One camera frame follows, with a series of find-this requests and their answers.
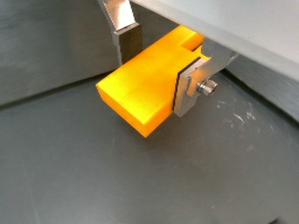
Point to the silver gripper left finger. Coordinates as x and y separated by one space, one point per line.
126 30

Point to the yellow forked double-square block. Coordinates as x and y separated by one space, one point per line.
139 90

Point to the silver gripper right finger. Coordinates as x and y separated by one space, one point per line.
194 80

